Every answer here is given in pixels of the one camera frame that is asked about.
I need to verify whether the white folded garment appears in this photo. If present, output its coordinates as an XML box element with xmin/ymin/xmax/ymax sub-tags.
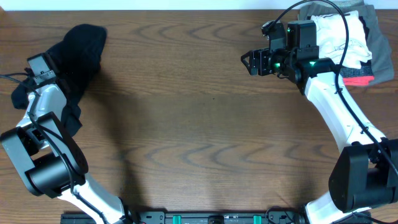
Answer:
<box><xmin>310</xmin><ymin>11</ymin><xmax>373</xmax><ymax>69</ymax></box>

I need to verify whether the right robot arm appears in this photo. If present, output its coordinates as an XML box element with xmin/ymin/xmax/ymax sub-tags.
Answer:
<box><xmin>241</xmin><ymin>20</ymin><xmax>397</xmax><ymax>223</ymax></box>

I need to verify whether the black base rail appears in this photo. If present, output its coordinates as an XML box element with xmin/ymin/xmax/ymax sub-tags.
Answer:
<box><xmin>60</xmin><ymin>209</ymin><xmax>373</xmax><ymax>224</ymax></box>

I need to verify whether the grey folded garment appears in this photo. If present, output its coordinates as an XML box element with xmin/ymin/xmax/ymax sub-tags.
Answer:
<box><xmin>298</xmin><ymin>1</ymin><xmax>394</xmax><ymax>86</ymax></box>

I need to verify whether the black garment with red hem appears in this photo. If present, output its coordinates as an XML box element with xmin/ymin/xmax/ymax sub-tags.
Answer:
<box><xmin>338</xmin><ymin>15</ymin><xmax>375</xmax><ymax>87</ymax></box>

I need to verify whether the black t-shirt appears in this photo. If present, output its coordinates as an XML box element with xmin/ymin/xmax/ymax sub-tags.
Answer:
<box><xmin>23</xmin><ymin>24</ymin><xmax>107</xmax><ymax>136</ymax></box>

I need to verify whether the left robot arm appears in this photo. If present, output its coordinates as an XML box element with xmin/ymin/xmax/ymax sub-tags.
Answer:
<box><xmin>1</xmin><ymin>53</ymin><xmax>139</xmax><ymax>223</ymax></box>

